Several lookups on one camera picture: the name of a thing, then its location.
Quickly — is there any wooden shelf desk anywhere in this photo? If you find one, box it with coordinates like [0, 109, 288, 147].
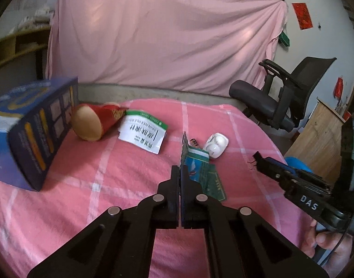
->
[0, 23, 51, 99]

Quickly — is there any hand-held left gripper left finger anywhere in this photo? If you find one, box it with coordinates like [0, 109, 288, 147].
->
[27, 165, 182, 278]

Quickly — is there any red paper wall decoration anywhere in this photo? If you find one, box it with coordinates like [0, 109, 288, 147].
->
[292, 3, 314, 30]

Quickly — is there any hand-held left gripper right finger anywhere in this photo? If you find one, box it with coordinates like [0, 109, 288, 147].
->
[180, 166, 330, 278]

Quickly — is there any blue cardboard box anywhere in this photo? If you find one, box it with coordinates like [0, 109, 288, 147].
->
[0, 77, 80, 192]

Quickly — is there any pink checkered blanket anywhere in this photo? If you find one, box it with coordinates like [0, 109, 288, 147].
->
[0, 98, 313, 278]

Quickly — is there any pink hanging sheet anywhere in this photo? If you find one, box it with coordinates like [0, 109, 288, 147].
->
[45, 0, 287, 96]

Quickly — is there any black office chair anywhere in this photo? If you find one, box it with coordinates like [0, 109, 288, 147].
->
[228, 57, 337, 131]

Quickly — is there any white green-edged packet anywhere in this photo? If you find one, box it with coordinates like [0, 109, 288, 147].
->
[118, 109, 169, 155]

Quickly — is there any red paper cup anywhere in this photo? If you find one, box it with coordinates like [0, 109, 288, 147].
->
[71, 101, 128, 142]

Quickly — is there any white wrapper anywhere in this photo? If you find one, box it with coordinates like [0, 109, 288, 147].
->
[202, 133, 230, 159]

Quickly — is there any green cigarette pack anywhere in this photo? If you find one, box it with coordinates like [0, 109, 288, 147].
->
[185, 147, 227, 202]

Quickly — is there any wooden cabinet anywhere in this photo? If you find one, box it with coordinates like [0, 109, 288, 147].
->
[284, 98, 353, 180]

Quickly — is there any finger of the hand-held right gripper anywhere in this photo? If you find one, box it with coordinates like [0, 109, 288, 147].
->
[265, 156, 332, 194]
[253, 151, 292, 183]

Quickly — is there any person's right hand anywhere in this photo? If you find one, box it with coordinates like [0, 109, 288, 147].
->
[301, 219, 354, 278]

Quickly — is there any blue plastic basin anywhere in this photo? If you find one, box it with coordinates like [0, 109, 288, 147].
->
[284, 156, 312, 177]

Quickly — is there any stack of books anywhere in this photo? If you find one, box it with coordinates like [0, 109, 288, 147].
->
[19, 4, 54, 31]

